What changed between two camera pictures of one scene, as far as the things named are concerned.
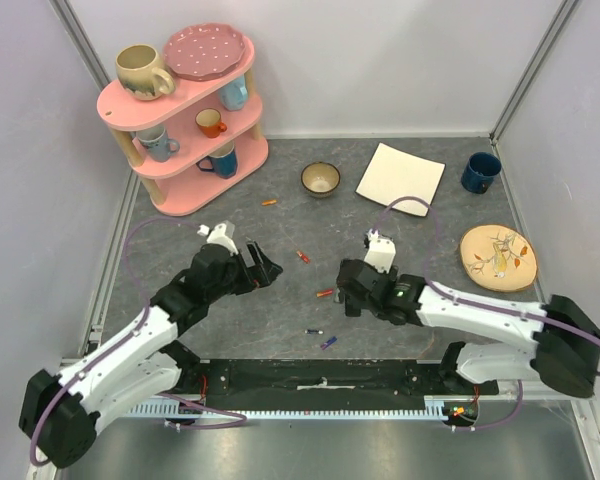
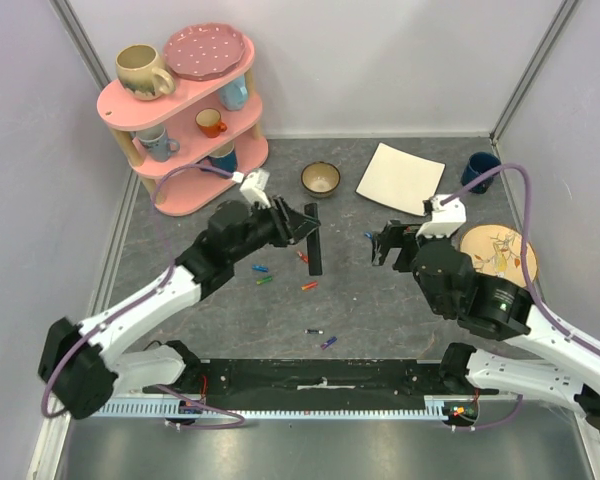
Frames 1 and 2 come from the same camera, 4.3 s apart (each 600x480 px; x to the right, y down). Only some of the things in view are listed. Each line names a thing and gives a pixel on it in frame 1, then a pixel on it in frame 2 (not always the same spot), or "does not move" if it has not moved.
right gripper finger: [340, 296] -> [378, 247]
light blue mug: [234, 94] does not move
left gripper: [257, 275] -> [290, 225]
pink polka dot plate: [204, 50] does not move
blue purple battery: [325, 344] does not move
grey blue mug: [156, 143] does not move
